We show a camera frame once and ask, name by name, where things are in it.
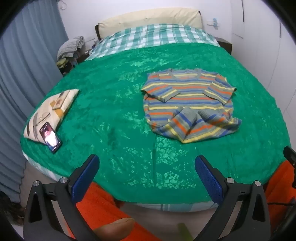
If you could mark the striped knit shirt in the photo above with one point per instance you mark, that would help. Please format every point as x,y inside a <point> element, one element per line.
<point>187,97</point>

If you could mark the cluttered dark bedside table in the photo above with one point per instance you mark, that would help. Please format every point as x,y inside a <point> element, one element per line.
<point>69,66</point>

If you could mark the pile of striped cloths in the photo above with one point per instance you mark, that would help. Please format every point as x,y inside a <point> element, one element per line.
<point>69,45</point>

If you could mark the cream padded headboard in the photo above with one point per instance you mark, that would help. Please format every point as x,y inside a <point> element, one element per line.
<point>150,17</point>

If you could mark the patterned cream pillow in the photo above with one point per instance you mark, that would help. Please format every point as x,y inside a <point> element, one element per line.
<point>50,109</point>

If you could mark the person's left hand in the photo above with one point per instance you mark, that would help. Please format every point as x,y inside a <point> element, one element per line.
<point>113,228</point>

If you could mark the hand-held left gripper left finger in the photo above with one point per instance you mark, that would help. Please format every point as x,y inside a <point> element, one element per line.
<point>84,180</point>

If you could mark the black smartphone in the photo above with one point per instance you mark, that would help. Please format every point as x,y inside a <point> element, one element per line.
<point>50,138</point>

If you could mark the blue wall fixture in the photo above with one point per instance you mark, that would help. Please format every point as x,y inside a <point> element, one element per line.
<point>215,23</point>

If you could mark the green patterned blanket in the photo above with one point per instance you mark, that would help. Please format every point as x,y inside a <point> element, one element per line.
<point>115,104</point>

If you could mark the green checkered bedsheet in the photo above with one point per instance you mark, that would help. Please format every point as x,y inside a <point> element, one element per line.
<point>157,37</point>

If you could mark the dark wooden bedside table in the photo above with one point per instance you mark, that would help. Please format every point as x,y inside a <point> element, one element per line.
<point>225,45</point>

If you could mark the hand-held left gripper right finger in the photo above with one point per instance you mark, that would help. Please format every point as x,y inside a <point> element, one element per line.
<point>209,180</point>

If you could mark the grey-blue curtain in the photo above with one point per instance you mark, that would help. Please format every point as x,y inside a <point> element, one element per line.
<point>23,58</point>

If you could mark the white wardrobe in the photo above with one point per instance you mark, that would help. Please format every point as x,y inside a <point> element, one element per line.
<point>254,46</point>

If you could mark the person's orange clothing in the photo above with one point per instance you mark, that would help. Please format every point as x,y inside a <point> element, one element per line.
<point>101,204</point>

